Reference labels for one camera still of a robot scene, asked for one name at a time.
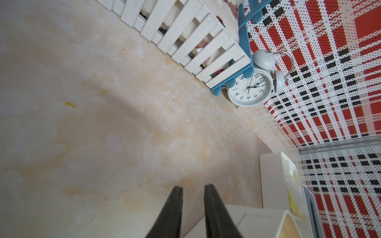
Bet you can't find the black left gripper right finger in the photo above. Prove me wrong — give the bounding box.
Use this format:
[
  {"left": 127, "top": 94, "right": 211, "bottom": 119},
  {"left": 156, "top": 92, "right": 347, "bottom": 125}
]
[{"left": 204, "top": 184, "right": 243, "bottom": 238}]

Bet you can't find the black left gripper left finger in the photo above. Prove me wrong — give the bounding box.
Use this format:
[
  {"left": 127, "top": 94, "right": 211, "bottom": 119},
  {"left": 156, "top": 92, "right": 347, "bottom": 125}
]
[{"left": 146, "top": 186, "right": 183, "bottom": 238}]

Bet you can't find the bamboo tissue box lid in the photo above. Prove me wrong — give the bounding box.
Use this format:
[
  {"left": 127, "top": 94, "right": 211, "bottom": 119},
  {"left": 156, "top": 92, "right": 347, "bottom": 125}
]
[{"left": 184, "top": 203, "right": 303, "bottom": 238}]

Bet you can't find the yellow tissue paper pack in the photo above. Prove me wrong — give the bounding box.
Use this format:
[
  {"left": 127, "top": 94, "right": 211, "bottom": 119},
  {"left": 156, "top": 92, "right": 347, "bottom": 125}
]
[{"left": 281, "top": 152, "right": 307, "bottom": 221}]

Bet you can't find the white tissue box upright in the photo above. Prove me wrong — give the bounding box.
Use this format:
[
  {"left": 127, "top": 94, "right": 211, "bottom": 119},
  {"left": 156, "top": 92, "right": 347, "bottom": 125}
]
[{"left": 260, "top": 152, "right": 313, "bottom": 238}]

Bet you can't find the grey tissue box lid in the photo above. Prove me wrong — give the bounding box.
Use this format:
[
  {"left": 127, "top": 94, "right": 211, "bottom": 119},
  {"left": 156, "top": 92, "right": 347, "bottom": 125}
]
[{"left": 303, "top": 185, "right": 324, "bottom": 238}]

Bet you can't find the white alarm clock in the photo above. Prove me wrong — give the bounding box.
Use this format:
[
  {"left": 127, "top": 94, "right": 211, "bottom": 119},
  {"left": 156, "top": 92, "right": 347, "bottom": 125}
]
[{"left": 227, "top": 50, "right": 294, "bottom": 108}]

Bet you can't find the blue white toy crib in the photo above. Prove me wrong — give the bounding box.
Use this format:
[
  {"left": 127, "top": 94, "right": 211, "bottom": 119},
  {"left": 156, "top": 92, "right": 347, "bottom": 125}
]
[{"left": 101, "top": 1, "right": 268, "bottom": 95}]

